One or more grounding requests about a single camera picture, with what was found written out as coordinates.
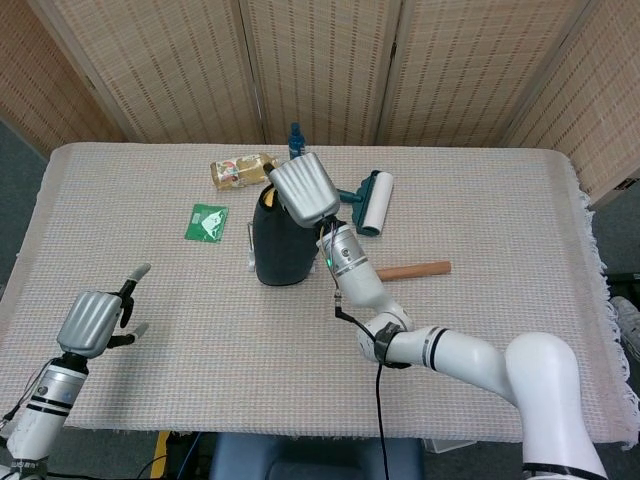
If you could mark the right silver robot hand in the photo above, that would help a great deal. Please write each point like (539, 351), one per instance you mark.
(305, 187)

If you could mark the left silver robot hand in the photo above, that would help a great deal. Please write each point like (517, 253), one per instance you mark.
(90, 325)

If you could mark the black and yellow fabric garment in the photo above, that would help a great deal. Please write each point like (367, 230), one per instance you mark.
(280, 245)

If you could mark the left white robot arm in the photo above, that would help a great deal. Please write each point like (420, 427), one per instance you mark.
(40, 410)

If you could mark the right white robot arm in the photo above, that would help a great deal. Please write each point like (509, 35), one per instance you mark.
(465, 355)

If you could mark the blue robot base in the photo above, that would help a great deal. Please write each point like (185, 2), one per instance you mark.
(320, 460)

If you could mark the blue spray bottle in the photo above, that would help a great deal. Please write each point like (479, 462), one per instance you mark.
(296, 142)

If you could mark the clear bottle with yellow liquid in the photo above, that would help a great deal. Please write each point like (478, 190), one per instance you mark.
(240, 172)

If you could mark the teal lint roller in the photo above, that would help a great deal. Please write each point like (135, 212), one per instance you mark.
(375, 205)

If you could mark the green packet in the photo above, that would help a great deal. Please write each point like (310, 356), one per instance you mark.
(205, 225)

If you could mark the woven folding screen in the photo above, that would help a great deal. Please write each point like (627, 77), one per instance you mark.
(325, 60)

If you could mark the wooden rolling pin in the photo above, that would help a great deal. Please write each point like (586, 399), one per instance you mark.
(415, 271)

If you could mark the light woven tablecloth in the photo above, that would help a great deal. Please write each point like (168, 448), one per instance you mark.
(450, 325)

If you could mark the white shoe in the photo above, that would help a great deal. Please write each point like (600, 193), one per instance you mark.
(627, 320)

